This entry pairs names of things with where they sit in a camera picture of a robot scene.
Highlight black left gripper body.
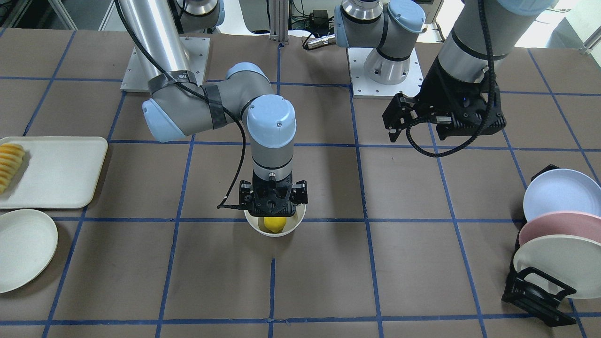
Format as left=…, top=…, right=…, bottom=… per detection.
left=415, top=59, right=490, bottom=128

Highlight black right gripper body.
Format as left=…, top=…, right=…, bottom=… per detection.
left=251, top=173, right=296, bottom=217

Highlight yellow lemon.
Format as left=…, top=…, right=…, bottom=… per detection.
left=262, top=216, right=287, bottom=234

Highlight cream ceramic bowl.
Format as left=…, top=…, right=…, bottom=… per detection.
left=244, top=205, right=307, bottom=237

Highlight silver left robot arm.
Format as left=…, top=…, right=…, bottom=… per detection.
left=333, top=0, right=551, bottom=143

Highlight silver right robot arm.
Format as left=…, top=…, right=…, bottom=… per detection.
left=114, top=0, right=308, bottom=217

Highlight silver cylindrical connector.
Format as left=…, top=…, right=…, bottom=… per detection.
left=302, top=34, right=336, bottom=51

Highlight light blue plate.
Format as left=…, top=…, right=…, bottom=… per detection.
left=523, top=169, right=601, bottom=221

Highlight pink plate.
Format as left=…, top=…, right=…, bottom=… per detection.
left=518, top=210, right=601, bottom=246

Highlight white rectangular tray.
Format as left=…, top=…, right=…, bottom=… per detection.
left=0, top=136, right=108, bottom=209

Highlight cream plate in rack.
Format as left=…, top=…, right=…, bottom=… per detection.
left=513, top=235, right=601, bottom=299

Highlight black plate rack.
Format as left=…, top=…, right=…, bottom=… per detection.
left=501, top=164, right=577, bottom=328

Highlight white round plate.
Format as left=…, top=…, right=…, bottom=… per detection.
left=0, top=209, right=58, bottom=293

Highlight sliced yellow bread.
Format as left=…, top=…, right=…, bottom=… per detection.
left=0, top=143, right=25, bottom=194

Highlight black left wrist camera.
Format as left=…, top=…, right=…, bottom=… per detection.
left=406, top=59, right=507, bottom=158

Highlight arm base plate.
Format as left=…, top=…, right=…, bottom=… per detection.
left=120, top=37, right=210, bottom=93
left=347, top=48, right=423, bottom=99

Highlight aluminium frame post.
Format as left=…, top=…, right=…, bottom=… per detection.
left=268, top=0, right=290, bottom=45

